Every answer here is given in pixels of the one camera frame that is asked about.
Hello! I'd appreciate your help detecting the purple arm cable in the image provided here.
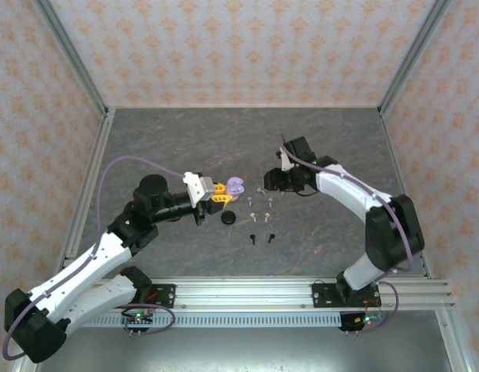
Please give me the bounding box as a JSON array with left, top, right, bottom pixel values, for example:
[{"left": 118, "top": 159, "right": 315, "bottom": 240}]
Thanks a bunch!
[
  {"left": 1, "top": 154, "right": 186, "bottom": 362},
  {"left": 280, "top": 133, "right": 415, "bottom": 335}
]

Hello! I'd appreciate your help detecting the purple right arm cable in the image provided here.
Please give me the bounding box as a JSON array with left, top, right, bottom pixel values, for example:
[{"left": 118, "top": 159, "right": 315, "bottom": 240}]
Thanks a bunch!
[{"left": 280, "top": 133, "right": 415, "bottom": 335}]

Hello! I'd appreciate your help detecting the aluminium frame post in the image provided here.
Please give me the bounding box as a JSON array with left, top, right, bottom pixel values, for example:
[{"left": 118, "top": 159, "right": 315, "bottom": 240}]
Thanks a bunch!
[
  {"left": 32, "top": 0, "right": 111, "bottom": 119},
  {"left": 377, "top": 0, "right": 457, "bottom": 117}
]

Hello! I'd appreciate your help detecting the aluminium frame rail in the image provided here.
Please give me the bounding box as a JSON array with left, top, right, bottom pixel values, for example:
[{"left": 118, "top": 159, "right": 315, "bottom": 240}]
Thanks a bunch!
[
  {"left": 435, "top": 308, "right": 475, "bottom": 372},
  {"left": 10, "top": 354, "right": 35, "bottom": 372}
]

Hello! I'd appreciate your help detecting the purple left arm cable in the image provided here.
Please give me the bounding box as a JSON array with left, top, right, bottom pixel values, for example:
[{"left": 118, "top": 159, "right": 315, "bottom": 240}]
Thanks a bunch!
[{"left": 1, "top": 154, "right": 186, "bottom": 362}]

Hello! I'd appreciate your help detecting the slotted grey cable duct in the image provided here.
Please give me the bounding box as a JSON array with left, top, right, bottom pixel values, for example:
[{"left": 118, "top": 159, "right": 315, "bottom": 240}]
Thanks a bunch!
[{"left": 82, "top": 312, "right": 343, "bottom": 329}]

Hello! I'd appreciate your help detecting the small circuit board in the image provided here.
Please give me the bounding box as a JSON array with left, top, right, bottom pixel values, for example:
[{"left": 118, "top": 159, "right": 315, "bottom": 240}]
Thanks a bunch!
[
  {"left": 121, "top": 309, "right": 155, "bottom": 327},
  {"left": 351, "top": 312, "right": 387, "bottom": 327}
]

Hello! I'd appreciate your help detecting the aluminium floor rail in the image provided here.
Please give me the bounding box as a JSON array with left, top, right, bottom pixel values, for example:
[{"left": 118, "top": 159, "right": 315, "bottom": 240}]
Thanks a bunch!
[
  {"left": 57, "top": 108, "right": 116, "bottom": 272},
  {"left": 378, "top": 108, "right": 436, "bottom": 280}
]

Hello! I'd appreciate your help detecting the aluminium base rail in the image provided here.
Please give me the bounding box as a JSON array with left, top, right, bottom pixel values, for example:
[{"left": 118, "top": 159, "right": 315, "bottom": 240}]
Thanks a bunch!
[{"left": 148, "top": 275, "right": 457, "bottom": 311}]

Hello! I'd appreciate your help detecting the purple earbud charging case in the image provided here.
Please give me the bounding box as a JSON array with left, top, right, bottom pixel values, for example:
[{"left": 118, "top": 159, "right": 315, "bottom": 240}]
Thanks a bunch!
[{"left": 226, "top": 176, "right": 246, "bottom": 197}]

